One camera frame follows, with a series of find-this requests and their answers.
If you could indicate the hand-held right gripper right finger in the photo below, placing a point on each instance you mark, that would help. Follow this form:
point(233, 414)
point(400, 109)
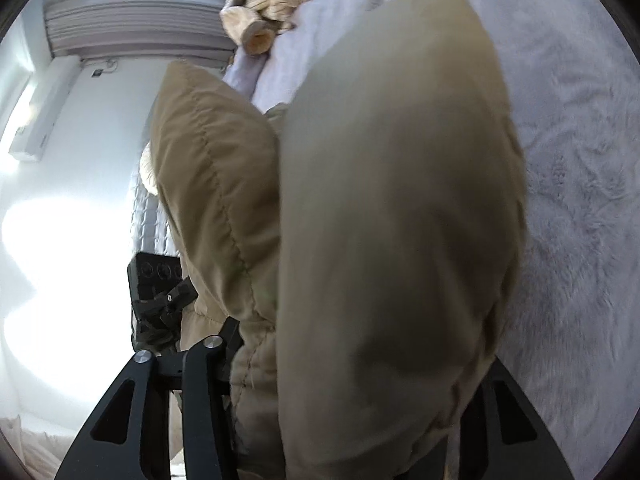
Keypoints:
point(500, 415)

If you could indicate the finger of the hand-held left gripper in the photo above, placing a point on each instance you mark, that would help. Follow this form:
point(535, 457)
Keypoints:
point(175, 296)

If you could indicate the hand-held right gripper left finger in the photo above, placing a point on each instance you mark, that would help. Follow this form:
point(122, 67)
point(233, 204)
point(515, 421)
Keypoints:
point(200, 390)

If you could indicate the beige puffer jacket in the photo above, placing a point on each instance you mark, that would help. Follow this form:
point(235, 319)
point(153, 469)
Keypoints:
point(390, 210)

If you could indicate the round white cushion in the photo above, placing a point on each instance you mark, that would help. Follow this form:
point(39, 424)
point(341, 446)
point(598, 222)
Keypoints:
point(148, 175)

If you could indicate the grey pleated curtain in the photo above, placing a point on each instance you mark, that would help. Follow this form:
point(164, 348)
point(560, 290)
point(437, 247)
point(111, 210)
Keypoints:
point(140, 30)

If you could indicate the lavender fuzzy blanket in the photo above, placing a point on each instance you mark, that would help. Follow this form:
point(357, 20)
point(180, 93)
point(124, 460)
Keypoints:
point(575, 160)

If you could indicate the cream striped knit sweater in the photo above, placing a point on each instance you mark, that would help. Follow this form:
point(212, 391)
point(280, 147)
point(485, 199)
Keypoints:
point(260, 15)

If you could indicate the white wall air conditioner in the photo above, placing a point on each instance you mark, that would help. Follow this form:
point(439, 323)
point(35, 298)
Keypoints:
point(42, 110)

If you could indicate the wall socket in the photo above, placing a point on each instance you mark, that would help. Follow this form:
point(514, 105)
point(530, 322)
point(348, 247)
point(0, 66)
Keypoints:
point(102, 70)

